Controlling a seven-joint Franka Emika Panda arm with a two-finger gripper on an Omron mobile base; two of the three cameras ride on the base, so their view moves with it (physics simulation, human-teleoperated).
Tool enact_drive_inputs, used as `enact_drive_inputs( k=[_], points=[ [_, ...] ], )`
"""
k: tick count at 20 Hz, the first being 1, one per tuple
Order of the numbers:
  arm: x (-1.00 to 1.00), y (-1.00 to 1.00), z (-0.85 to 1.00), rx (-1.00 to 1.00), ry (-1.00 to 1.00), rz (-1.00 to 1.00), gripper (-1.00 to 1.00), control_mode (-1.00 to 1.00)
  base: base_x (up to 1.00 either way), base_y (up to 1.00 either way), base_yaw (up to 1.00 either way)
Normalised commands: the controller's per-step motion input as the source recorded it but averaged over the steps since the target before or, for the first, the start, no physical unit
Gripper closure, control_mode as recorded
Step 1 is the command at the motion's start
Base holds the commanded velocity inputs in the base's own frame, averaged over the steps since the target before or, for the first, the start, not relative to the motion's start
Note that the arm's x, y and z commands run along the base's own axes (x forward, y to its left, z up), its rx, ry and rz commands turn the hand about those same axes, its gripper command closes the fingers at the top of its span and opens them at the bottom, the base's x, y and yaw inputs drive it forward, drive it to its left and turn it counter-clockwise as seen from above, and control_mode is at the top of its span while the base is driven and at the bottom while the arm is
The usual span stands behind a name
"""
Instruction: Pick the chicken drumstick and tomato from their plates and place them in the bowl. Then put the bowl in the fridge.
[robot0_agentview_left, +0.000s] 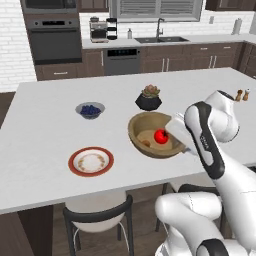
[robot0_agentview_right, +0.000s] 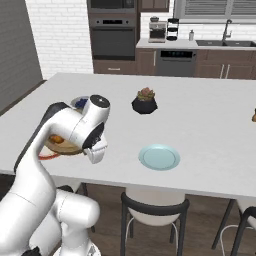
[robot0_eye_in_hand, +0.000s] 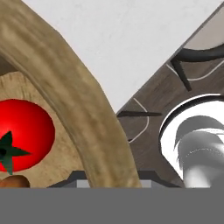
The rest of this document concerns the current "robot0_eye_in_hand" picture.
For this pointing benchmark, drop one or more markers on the dark hob with thin rings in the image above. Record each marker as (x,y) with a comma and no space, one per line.
(163,87)

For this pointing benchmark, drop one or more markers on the white and grey round pot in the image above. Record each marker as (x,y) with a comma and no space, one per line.
(198,151)

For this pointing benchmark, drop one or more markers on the brown chicken drumstick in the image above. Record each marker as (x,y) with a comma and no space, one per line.
(14,182)

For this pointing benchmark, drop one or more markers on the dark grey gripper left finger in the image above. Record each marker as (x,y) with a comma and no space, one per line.
(76,179)

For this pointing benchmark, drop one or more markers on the light wooden bowl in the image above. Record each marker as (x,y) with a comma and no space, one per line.
(81,96)

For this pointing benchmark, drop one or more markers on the red tomato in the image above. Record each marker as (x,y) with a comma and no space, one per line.
(27,125)

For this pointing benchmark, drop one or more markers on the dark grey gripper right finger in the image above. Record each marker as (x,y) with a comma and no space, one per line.
(151,180)

